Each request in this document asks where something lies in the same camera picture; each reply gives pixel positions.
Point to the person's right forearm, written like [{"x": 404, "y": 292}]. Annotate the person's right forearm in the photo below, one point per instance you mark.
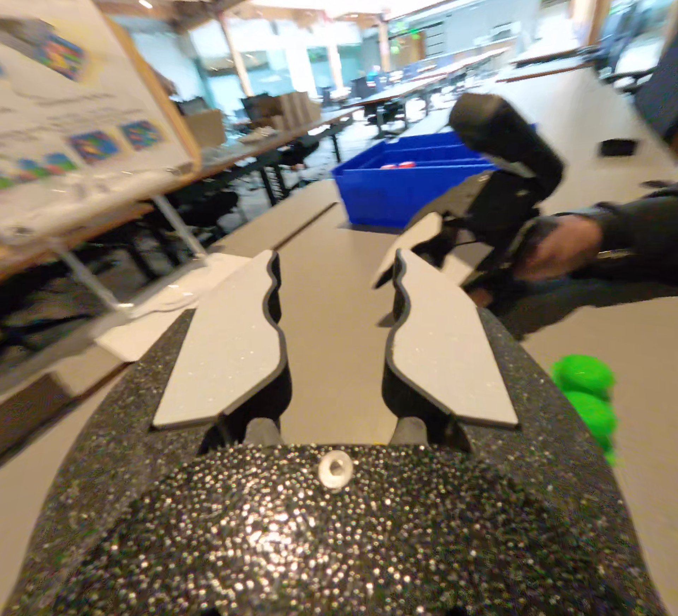
[{"x": 641, "y": 240}]

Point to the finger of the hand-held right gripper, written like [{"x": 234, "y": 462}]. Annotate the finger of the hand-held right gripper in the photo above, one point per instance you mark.
[
  {"x": 461, "y": 195},
  {"x": 423, "y": 232}
]

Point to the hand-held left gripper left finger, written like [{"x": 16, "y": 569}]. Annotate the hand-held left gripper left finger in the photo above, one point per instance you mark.
[{"x": 228, "y": 356}]

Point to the instruction sheet display stand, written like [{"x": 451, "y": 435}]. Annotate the instruction sheet display stand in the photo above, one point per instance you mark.
[{"x": 79, "y": 97}]

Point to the green two-stud block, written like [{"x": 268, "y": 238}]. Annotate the green two-stud block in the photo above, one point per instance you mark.
[{"x": 582, "y": 377}]

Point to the cardboard box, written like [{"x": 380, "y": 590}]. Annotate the cardboard box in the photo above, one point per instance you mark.
[
  {"x": 204, "y": 128},
  {"x": 291, "y": 110}
]

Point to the background work table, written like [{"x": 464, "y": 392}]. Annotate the background work table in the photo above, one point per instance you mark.
[{"x": 439, "y": 73}]

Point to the small black object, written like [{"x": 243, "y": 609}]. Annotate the small black object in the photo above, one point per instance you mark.
[{"x": 617, "y": 147}]

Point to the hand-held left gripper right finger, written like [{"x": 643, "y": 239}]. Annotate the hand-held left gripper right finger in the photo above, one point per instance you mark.
[{"x": 450, "y": 361}]

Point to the blue plastic bin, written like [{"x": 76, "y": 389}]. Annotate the blue plastic bin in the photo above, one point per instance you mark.
[{"x": 381, "y": 197}]

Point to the person's right hand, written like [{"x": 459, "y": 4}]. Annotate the person's right hand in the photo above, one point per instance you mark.
[{"x": 567, "y": 245}]

